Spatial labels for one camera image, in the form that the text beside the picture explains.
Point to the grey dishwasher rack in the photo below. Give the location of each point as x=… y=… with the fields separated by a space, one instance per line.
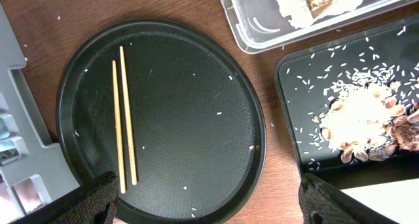
x=34 y=172

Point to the rectangular black tray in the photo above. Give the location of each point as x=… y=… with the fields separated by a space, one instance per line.
x=310 y=80

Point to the clear plastic bin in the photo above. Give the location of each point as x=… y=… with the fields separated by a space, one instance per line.
x=257 y=25

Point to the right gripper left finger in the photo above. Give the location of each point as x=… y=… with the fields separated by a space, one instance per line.
x=95 y=202

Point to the round black tray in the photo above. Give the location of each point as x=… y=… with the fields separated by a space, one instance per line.
x=197 y=123

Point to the food scraps pile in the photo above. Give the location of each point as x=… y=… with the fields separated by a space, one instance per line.
x=369 y=124

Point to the crumpled white paper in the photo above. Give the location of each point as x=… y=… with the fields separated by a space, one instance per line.
x=300 y=16

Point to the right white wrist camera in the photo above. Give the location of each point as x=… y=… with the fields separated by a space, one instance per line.
x=396 y=200

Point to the wooden chopstick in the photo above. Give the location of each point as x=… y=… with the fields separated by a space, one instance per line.
x=118 y=129
x=128 y=118

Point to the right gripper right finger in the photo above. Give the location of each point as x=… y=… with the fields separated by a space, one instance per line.
x=320 y=202

